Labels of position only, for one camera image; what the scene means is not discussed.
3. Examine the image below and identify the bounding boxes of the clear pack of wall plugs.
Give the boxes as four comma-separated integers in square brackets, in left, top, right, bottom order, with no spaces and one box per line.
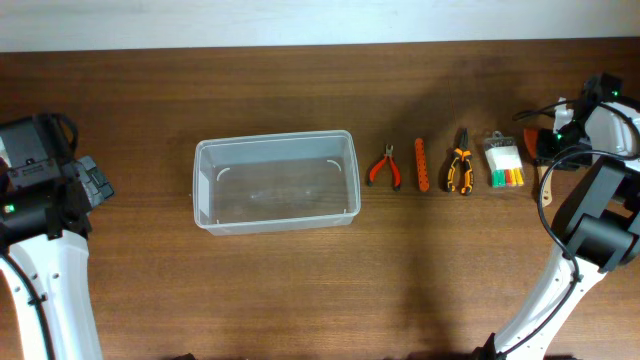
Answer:
[484,131,524,188]

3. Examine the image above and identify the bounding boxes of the orange scraper with wooden handle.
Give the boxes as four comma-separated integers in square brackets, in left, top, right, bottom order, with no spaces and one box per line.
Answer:
[523,128,553,207]

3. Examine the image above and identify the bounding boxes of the small red-handled pliers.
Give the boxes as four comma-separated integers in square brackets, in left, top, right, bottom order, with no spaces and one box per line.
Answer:
[365,143,403,192]

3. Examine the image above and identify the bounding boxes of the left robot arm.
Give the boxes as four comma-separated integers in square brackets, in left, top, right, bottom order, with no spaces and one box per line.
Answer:
[1,113,115,359]

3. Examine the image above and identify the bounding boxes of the orange-black long-nose pliers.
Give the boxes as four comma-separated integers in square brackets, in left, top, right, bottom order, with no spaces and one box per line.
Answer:
[446,128,474,196]

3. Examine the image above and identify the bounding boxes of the clear plastic container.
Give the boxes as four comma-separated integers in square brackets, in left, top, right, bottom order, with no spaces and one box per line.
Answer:
[192,130,361,236]

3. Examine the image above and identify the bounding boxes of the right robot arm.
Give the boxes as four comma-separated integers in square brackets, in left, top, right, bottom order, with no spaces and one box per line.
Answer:
[472,73,639,359]

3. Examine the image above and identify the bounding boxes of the orange drill bit holder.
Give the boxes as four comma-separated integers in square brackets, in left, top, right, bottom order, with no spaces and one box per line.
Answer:
[414,138,430,192]

